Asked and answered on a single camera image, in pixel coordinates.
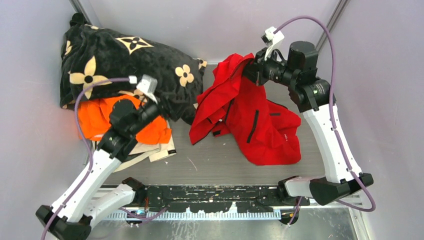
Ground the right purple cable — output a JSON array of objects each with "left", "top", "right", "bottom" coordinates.
[{"left": 273, "top": 15, "right": 377, "bottom": 213}]

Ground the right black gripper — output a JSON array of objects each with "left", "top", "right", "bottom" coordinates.
[{"left": 240, "top": 46, "right": 298, "bottom": 87}]

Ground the red zip jacket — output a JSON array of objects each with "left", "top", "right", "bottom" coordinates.
[{"left": 189, "top": 53, "right": 302, "bottom": 166}]

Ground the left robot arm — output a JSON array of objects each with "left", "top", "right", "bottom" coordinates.
[{"left": 35, "top": 99, "right": 165, "bottom": 240}]

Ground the orange garment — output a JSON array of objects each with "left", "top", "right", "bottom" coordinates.
[{"left": 76, "top": 94, "right": 173, "bottom": 146}]

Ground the black floral plush blanket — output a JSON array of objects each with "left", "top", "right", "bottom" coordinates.
[{"left": 59, "top": 13, "right": 207, "bottom": 124}]

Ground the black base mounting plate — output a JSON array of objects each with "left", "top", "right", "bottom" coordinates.
[{"left": 128, "top": 185, "right": 298, "bottom": 214}]

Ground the cream cloth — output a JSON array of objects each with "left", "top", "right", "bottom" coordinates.
[{"left": 115, "top": 117, "right": 177, "bottom": 172}]

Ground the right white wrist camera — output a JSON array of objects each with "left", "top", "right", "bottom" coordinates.
[{"left": 261, "top": 26, "right": 285, "bottom": 60}]

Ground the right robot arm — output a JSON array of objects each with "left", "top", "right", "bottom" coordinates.
[{"left": 242, "top": 41, "right": 374, "bottom": 206}]

